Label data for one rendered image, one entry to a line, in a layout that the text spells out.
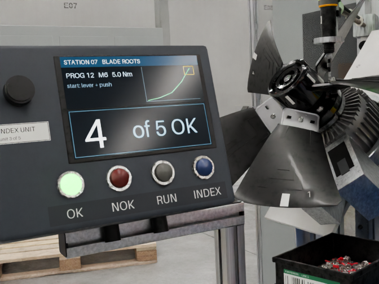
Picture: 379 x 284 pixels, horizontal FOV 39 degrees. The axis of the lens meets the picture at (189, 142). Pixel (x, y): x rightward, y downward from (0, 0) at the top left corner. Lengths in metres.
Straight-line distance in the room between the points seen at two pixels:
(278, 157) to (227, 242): 0.54
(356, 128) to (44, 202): 0.96
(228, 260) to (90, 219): 0.23
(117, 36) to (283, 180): 5.86
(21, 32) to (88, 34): 0.81
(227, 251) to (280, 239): 2.00
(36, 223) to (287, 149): 0.80
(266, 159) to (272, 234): 1.56
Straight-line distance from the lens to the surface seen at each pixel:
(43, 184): 0.53
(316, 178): 1.18
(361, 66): 1.70
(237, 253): 0.71
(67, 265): 3.82
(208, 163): 0.59
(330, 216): 1.33
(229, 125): 1.43
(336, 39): 1.27
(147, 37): 7.07
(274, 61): 1.51
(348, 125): 1.35
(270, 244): 2.77
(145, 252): 3.84
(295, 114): 1.31
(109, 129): 0.55
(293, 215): 1.47
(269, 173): 1.18
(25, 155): 0.53
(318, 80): 1.33
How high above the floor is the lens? 1.20
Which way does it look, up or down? 5 degrees down
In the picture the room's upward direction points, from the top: 3 degrees counter-clockwise
